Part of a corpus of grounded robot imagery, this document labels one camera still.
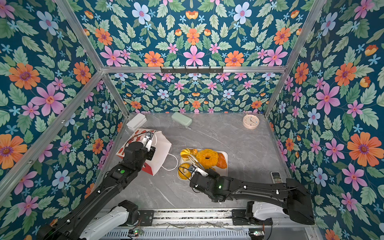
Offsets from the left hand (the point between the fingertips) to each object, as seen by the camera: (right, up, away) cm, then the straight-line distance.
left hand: (149, 138), depth 76 cm
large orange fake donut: (+30, -13, +11) cm, 35 cm away
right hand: (+29, -18, +1) cm, 34 cm away
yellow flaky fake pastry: (+23, -10, +17) cm, 30 cm away
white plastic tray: (+16, -16, +15) cm, 27 cm away
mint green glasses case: (+11, +12, +36) cm, 40 cm away
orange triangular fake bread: (+39, -16, +14) cm, 44 cm away
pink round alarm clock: (+64, +10, +35) cm, 74 cm away
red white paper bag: (+4, -4, +8) cm, 9 cm away
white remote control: (+71, -24, +10) cm, 76 cm away
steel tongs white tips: (+26, -13, -8) cm, 31 cm away
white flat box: (-22, +9, +34) cm, 42 cm away
